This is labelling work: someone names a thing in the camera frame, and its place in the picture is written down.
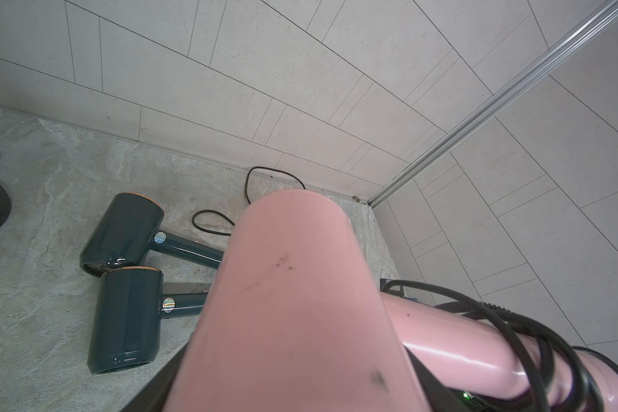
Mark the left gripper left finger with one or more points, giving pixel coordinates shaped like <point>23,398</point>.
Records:
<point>154,395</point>

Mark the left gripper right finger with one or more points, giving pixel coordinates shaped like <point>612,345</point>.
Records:
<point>438,396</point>

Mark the green hair dryer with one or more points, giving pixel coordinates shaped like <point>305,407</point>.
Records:
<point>129,229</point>
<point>127,323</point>

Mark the pink hair dryer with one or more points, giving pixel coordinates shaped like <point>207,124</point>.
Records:
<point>296,322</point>

